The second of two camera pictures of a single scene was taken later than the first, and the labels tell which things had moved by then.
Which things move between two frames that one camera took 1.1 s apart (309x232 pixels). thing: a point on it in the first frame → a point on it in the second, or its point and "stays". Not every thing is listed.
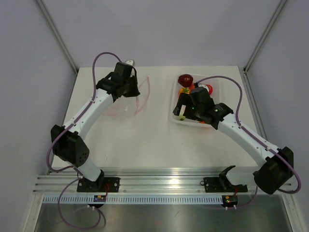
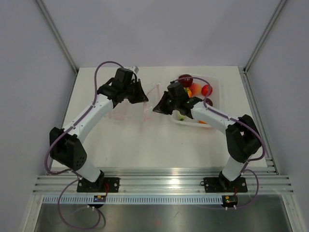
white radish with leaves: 181,117 stays
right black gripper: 183,100 → 161,108
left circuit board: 99,198 stays
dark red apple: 185,79 stays
